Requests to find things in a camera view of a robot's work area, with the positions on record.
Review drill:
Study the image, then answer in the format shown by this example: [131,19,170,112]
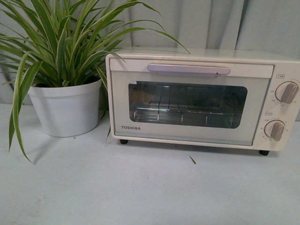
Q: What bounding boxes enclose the glass oven door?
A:
[107,58,274,146]

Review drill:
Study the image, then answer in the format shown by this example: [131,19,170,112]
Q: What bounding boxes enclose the white Toshiba toaster oven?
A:
[106,47,300,155]

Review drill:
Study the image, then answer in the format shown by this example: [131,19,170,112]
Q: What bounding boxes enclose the white plastic flower pot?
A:
[28,79,102,137]

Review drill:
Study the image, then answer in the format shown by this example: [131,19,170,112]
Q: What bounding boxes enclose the lower beige timer knob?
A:
[264,120,285,142]

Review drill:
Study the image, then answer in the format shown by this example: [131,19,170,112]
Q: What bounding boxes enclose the green striped spider plant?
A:
[0,0,191,166]

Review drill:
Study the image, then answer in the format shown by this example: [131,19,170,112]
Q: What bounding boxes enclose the upper beige temperature knob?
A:
[275,82,299,104]

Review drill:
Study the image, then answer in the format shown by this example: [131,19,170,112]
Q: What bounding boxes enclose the metal oven wire rack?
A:
[129,84,240,129]

